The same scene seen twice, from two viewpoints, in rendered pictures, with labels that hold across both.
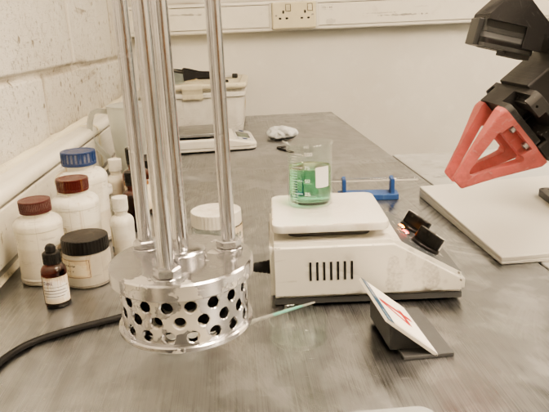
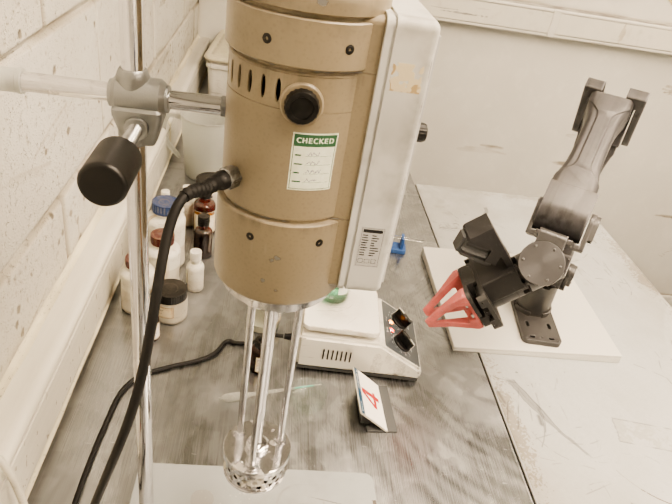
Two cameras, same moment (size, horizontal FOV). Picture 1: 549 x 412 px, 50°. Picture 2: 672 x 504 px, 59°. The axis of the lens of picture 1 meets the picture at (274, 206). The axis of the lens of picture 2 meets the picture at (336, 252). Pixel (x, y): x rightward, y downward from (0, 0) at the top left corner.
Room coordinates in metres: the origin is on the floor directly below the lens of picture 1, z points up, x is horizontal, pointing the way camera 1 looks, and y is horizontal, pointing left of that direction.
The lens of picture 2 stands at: (-0.14, 0.04, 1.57)
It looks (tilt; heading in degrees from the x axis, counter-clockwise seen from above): 32 degrees down; 355
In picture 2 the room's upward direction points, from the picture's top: 10 degrees clockwise
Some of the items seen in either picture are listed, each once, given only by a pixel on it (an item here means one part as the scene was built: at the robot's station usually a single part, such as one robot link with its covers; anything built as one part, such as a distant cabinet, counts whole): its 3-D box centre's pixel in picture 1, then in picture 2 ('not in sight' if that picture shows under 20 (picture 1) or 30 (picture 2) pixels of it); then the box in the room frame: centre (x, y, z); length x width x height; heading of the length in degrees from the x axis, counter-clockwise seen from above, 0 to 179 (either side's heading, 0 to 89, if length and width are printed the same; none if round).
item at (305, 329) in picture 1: (297, 327); (308, 395); (0.50, -0.02, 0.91); 0.06 x 0.06 x 0.02
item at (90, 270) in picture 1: (87, 257); (170, 301); (0.65, 0.22, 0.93); 0.05 x 0.05 x 0.06
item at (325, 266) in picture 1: (349, 247); (353, 330); (0.62, -0.08, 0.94); 0.22 x 0.13 x 0.08; 90
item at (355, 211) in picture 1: (325, 211); (341, 307); (0.62, -0.06, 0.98); 0.12 x 0.12 x 0.01; 0
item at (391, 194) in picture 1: (368, 187); (383, 240); (0.96, -0.16, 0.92); 0.10 x 0.03 x 0.04; 86
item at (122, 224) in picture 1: (122, 226); (195, 269); (0.74, 0.20, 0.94); 0.03 x 0.03 x 0.08
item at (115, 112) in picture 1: (135, 141); (201, 144); (1.20, 0.28, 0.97); 0.18 x 0.13 x 0.15; 92
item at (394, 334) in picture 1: (403, 314); (374, 399); (0.49, -0.11, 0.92); 0.09 x 0.06 x 0.04; 6
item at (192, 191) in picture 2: not in sight; (202, 188); (0.20, 0.10, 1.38); 0.03 x 0.01 x 0.01; 150
